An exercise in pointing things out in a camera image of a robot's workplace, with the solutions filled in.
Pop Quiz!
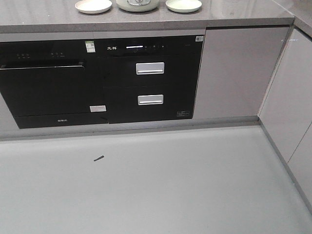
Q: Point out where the mint green plate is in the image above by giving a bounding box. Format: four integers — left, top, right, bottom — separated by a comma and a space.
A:
165, 0, 202, 13

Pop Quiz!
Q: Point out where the grey cabinet door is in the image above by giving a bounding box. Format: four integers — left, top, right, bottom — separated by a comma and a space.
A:
193, 27, 289, 119

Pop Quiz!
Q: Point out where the black disinfection cabinet with drawers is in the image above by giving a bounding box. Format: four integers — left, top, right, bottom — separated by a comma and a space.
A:
95, 35, 204, 123

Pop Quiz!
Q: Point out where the sage green electric pot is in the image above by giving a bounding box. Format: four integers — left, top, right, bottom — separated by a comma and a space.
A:
116, 0, 159, 12

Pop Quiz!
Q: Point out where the grey side cabinet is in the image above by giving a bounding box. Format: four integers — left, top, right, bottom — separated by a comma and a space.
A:
259, 28, 312, 211

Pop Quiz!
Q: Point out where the cream white plate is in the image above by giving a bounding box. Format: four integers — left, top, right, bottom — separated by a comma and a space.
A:
75, 0, 113, 14

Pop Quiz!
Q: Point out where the black built-in dishwasher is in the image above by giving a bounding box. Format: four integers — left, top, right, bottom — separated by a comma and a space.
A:
0, 32, 109, 129

